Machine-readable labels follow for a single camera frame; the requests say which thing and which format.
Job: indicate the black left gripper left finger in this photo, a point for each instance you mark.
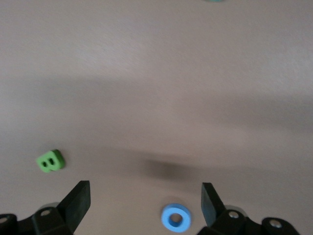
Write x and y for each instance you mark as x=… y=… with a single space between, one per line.
x=72 y=208

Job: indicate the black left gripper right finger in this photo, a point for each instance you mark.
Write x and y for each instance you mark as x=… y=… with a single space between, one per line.
x=214 y=213

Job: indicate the green foam letter B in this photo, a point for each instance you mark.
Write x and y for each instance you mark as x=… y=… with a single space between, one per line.
x=56 y=159

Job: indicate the blue foam letter O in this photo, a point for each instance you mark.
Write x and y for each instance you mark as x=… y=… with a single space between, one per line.
x=167 y=218

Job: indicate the teal foam letter c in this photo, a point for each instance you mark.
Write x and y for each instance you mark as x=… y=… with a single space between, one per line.
x=213 y=1

